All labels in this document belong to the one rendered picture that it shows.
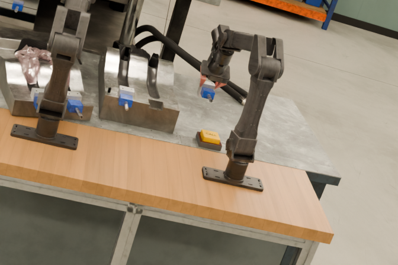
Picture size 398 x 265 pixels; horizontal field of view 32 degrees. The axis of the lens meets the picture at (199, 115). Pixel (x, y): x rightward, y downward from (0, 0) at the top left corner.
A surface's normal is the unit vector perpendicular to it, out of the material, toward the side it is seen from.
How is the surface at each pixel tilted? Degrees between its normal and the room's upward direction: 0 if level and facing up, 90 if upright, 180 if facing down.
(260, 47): 48
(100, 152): 0
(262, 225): 90
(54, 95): 119
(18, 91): 0
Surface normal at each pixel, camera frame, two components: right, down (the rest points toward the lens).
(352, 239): 0.29, -0.88
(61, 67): -0.07, 0.79
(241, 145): 0.35, 0.40
